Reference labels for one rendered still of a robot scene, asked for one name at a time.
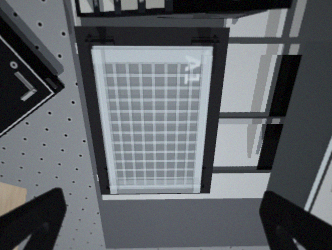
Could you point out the grey plate washer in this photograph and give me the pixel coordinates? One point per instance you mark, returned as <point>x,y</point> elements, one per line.
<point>255,63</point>

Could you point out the grey perforated base plate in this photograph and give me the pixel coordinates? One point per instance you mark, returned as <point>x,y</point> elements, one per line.
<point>49,148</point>

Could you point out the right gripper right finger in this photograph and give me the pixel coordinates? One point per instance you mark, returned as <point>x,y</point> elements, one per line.
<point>282,221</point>

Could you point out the white rectangular well plate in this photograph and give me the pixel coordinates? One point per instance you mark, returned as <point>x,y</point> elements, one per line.
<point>153,122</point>

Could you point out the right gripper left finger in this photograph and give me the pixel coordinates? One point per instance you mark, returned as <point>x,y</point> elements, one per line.
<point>42,217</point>

